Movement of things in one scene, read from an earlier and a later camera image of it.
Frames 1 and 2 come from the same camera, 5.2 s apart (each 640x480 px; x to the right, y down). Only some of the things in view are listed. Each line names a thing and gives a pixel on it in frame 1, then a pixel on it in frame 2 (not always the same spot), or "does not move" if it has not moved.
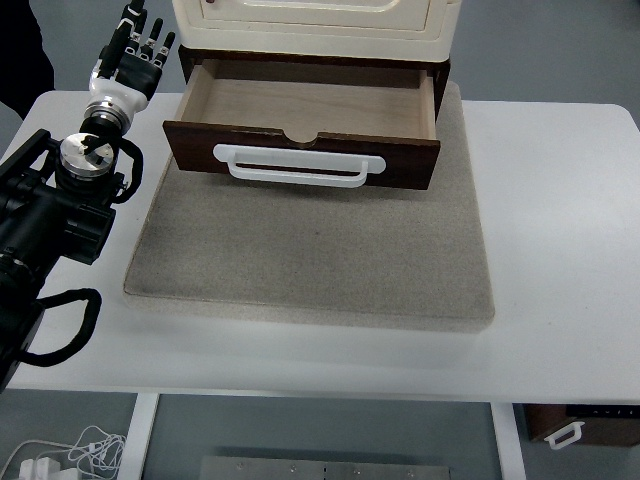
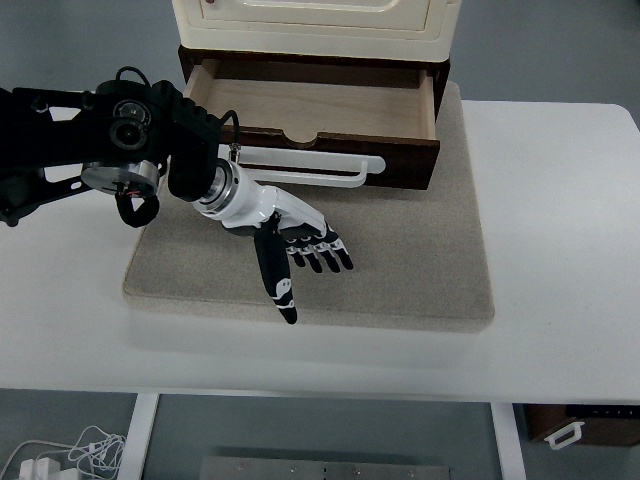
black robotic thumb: (112, 53) -> (273, 260)
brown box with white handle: (594, 424) does not move
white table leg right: (510, 448) does not move
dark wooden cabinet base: (190, 56) does not move
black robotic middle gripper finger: (146, 49) -> (310, 252)
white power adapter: (38, 469) does not move
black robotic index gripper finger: (135, 12) -> (295, 253)
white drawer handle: (298, 167) does not move
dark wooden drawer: (358, 104) does not move
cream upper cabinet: (393, 30) does not move
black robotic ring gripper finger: (164, 50) -> (325, 250)
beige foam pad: (226, 243) does not move
